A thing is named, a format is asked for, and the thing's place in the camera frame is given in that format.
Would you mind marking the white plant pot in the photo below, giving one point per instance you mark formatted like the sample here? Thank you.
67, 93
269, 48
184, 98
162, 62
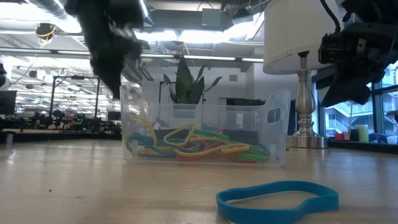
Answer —
186, 111

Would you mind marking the clear plastic bin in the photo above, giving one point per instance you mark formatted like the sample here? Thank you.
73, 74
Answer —
236, 124

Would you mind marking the white lamp shade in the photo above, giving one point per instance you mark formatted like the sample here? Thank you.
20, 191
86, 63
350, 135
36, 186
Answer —
292, 37

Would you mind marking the black monitor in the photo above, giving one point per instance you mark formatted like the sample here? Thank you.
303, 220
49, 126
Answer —
7, 102

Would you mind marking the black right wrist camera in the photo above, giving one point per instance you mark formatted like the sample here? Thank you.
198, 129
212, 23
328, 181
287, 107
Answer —
329, 49

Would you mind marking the black background rig frame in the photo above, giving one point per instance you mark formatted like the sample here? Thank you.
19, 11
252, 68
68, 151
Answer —
76, 77

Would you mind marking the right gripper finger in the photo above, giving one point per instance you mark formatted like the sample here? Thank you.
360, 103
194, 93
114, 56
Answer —
367, 87
340, 87

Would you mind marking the silver lamp base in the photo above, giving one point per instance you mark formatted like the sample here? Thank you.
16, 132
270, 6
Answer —
304, 102

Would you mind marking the blue container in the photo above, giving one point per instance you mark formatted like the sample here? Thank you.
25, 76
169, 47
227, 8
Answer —
377, 138

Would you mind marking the black container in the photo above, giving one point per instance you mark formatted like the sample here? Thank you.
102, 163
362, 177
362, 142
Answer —
352, 135

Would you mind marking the green roll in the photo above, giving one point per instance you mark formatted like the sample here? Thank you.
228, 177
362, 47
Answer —
361, 133

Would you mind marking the silver ceiling duct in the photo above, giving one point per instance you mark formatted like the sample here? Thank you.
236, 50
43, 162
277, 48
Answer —
149, 17

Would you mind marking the red box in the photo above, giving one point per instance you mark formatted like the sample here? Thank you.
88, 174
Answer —
339, 137

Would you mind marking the black yellow ceiling reel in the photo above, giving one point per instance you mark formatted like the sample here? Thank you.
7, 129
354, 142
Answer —
45, 31

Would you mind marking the long ceiling light strip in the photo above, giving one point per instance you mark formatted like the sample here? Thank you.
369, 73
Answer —
202, 58

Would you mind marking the yellow rubber band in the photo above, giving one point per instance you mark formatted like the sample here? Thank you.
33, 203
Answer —
149, 127
217, 150

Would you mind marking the blue rubber band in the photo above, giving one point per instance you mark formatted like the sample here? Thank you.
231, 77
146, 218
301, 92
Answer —
273, 214
140, 138

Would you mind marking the distant robot workbench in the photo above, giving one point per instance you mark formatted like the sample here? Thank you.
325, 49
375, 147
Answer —
77, 123

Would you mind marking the green rubber band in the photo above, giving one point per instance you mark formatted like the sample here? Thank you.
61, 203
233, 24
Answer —
255, 157

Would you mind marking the grey ceiling box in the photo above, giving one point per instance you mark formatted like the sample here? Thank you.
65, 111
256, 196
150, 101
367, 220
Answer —
211, 17

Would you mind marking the green snake plant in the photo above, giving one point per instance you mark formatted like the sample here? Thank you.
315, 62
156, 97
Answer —
186, 84

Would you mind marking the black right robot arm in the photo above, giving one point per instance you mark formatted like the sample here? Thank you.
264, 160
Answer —
373, 9

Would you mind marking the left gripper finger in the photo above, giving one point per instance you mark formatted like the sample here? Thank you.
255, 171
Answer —
124, 74
105, 74

